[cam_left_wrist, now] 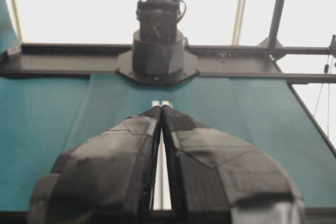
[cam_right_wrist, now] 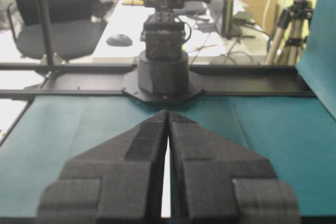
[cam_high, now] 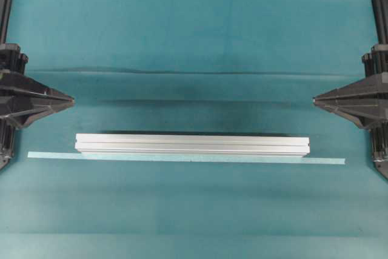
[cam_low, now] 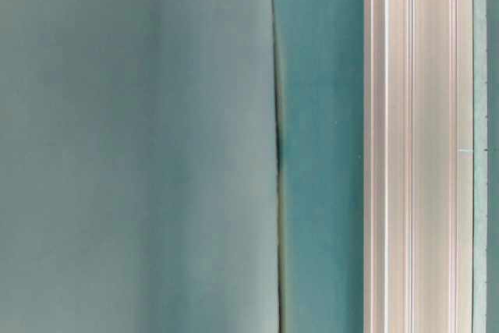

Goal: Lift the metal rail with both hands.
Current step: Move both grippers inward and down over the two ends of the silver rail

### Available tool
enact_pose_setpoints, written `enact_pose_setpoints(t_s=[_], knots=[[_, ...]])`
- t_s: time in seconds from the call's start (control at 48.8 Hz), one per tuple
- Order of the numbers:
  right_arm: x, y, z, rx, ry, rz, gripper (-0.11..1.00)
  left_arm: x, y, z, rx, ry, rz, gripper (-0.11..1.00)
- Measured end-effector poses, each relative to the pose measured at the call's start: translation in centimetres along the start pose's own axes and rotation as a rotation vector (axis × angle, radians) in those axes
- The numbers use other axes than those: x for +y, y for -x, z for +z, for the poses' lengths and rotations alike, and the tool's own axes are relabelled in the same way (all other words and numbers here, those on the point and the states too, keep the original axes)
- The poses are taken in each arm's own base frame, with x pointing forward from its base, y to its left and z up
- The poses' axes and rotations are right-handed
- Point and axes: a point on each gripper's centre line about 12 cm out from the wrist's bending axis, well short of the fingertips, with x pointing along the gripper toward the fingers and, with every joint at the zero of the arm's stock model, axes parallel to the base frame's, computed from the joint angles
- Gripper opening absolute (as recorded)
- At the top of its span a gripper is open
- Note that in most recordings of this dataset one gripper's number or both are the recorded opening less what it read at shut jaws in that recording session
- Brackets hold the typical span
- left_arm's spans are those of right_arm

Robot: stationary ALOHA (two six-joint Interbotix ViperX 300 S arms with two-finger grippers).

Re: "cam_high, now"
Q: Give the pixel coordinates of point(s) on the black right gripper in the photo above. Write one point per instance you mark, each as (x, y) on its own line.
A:
(363, 113)

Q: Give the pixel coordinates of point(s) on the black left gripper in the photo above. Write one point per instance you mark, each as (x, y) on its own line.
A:
(21, 113)

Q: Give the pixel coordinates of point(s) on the silver aluminium extrusion rail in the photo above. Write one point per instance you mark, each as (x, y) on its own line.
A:
(192, 144)

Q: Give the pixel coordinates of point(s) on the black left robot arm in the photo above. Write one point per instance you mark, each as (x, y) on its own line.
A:
(5, 13)

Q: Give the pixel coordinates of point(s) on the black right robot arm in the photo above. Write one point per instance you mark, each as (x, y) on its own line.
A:
(380, 15)

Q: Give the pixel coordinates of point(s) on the light blue tape strip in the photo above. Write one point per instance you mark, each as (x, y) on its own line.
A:
(189, 158)

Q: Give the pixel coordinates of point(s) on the teal table cloth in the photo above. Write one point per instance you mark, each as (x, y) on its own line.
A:
(217, 66)

